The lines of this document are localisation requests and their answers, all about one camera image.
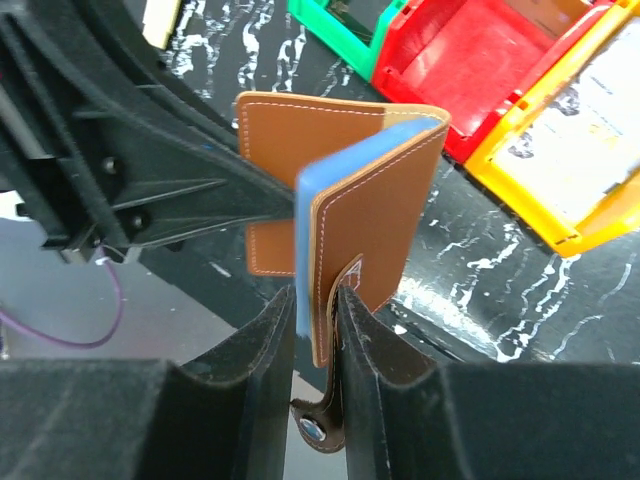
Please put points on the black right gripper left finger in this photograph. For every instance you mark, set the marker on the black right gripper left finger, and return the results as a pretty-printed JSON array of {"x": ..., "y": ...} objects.
[{"x": 222, "y": 416}]

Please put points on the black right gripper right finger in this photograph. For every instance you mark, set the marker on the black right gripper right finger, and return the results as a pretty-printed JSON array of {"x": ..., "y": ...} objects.
[{"x": 409, "y": 417}]

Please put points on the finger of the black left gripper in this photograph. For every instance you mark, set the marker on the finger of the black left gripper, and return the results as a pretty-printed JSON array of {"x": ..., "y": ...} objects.
[
  {"x": 179, "y": 182},
  {"x": 102, "y": 36}
]

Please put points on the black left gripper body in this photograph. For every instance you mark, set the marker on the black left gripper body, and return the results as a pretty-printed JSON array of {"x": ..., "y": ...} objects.
[{"x": 59, "y": 153}]

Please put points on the brown leather card holder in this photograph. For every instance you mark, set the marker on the brown leather card holder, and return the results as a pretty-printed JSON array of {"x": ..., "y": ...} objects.
[{"x": 361, "y": 174}]

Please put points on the white cards in yellow bin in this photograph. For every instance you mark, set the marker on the white cards in yellow bin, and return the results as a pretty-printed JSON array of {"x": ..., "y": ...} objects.
[{"x": 586, "y": 142}]

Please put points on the green plastic bin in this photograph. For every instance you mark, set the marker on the green plastic bin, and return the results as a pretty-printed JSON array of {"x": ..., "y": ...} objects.
[{"x": 354, "y": 30}]

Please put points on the yellow plastic bin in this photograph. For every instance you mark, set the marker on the yellow plastic bin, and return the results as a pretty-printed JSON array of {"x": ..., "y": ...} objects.
[{"x": 615, "y": 215}]

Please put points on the red plastic bin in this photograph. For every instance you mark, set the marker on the red plastic bin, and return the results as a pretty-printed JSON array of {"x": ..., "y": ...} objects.
[{"x": 473, "y": 58}]

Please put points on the brown box in red bin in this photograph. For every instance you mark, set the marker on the brown box in red bin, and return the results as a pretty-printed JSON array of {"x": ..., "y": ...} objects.
[{"x": 553, "y": 17}]

